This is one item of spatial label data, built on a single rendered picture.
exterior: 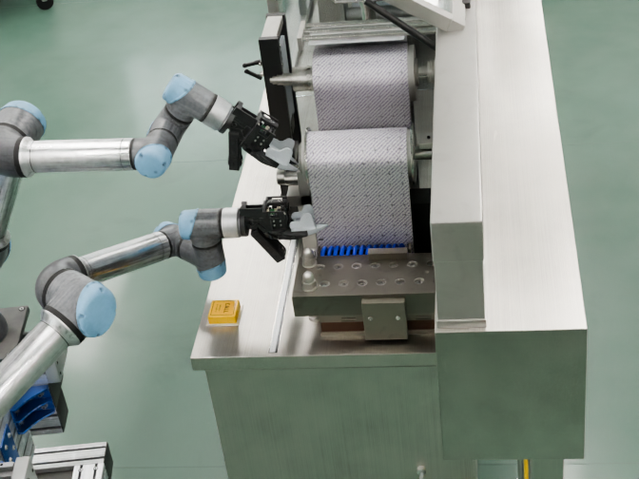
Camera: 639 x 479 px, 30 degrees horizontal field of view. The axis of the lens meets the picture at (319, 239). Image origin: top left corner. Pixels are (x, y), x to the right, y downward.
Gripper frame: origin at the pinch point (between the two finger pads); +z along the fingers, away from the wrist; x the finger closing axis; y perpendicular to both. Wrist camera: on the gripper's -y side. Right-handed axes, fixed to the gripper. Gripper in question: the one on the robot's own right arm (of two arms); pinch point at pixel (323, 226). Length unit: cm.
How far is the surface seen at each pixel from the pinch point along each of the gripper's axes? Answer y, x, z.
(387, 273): -6.0, -11.9, 15.7
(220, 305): -16.6, -8.9, -27.0
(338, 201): 7.1, -0.2, 4.3
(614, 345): -109, 81, 81
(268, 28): 35, 39, -14
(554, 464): -3, -77, 50
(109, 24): -109, 372, -168
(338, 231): -1.4, -0.3, 3.4
